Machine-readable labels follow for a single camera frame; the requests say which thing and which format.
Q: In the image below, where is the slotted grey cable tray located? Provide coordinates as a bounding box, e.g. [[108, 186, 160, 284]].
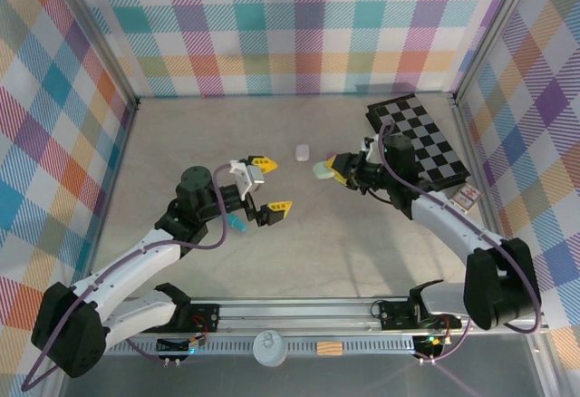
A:
[[101, 340, 418, 355]]

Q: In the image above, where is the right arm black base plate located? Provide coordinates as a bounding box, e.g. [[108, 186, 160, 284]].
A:
[[378, 299, 463, 331]]

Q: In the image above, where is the aluminium frame post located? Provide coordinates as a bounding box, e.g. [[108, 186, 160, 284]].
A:
[[451, 0, 543, 106], [53, 0, 141, 112]]

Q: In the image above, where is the right black control board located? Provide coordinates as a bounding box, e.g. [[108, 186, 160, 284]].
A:
[[414, 334, 450, 358]]

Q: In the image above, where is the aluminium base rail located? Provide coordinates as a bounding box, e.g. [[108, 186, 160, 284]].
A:
[[49, 295, 549, 339]]

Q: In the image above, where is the black grey chessboard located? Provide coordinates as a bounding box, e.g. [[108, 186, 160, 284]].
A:
[[365, 92, 472, 192]]

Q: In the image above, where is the black control board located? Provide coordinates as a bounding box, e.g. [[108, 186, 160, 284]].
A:
[[156, 333, 209, 356], [414, 334, 450, 358]]

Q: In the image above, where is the left black control board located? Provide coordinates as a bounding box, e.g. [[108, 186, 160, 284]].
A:
[[156, 333, 209, 356]]

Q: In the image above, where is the cyan small cup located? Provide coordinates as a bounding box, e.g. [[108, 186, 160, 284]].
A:
[[227, 214, 250, 235]]

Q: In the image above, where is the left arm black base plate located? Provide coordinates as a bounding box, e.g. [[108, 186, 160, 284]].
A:
[[174, 304, 221, 333]]

